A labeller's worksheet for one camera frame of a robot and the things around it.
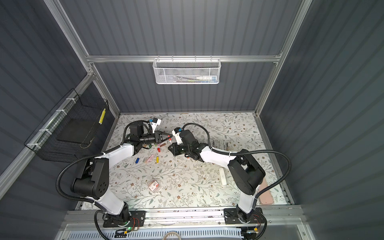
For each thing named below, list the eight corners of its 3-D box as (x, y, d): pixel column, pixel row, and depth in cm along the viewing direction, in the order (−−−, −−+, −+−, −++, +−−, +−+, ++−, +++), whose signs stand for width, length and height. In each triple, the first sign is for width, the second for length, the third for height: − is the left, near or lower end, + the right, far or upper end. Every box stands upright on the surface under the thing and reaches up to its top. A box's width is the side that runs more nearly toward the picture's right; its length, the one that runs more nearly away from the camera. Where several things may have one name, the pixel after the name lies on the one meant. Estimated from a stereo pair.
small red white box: (147, 186, 86) (145, 184, 84) (153, 179, 88) (152, 177, 86) (154, 193, 83) (153, 192, 81) (161, 186, 86) (160, 185, 84)
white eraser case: (221, 186, 85) (222, 184, 83) (218, 170, 92) (219, 167, 89) (226, 186, 85) (227, 184, 83) (223, 169, 92) (223, 167, 89)
